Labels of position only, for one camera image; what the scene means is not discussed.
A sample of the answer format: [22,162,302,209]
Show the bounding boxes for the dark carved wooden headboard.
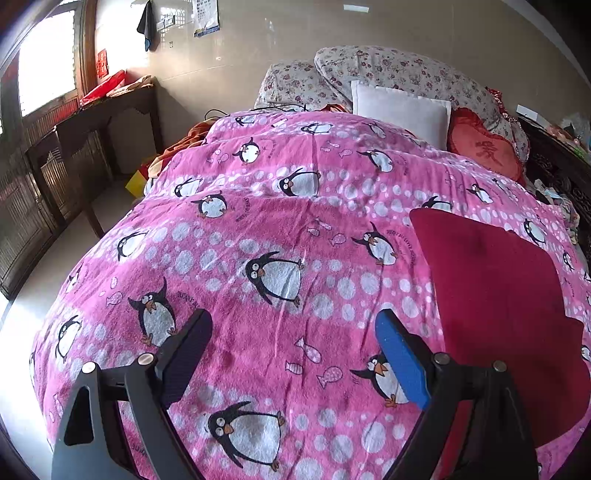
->
[517,115,591,259]

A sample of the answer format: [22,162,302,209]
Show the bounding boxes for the light small cloth pile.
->
[536,180,583,245]

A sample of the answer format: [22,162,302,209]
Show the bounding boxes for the red patterned cloth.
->
[487,88,514,121]

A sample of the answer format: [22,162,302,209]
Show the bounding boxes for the pile of assorted clutter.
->
[515,104,591,153]

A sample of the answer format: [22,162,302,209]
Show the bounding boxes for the wall calendar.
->
[193,0,220,38]

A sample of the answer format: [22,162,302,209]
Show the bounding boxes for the floral pillows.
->
[314,45,529,162]

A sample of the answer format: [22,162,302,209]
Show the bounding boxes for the black cable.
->
[203,104,308,121]

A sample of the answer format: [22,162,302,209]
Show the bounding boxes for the white pillow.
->
[351,80,452,151]

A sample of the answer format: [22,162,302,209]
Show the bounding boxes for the yellow box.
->
[126,170,148,197]

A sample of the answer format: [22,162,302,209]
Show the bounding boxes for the dark wooden lattice panel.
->
[0,106,61,298]

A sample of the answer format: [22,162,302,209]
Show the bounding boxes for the brown cloth bundle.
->
[108,75,153,97]

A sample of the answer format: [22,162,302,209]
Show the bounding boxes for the window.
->
[0,0,100,134]

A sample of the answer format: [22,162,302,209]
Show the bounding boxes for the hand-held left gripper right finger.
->
[374,308,541,480]

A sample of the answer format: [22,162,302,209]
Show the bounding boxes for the pink penguin print blanket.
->
[30,111,591,480]

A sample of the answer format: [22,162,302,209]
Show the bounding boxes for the red heart cushion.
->
[447,107,527,185]

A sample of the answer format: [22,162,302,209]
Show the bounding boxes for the floral pillow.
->
[254,60,354,112]

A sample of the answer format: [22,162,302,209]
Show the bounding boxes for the red flat box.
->
[79,69,126,107]

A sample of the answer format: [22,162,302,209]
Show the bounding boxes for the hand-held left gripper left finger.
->
[51,308,214,480]

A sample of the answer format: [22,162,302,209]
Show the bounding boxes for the dark red garment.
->
[410,208,591,450]

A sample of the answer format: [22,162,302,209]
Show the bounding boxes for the orange cloth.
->
[148,121,218,178]

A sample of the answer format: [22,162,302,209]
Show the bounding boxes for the dark hanging cloth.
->
[137,0,158,51]

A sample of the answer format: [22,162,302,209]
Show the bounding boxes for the dark wooden side table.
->
[25,78,164,238]

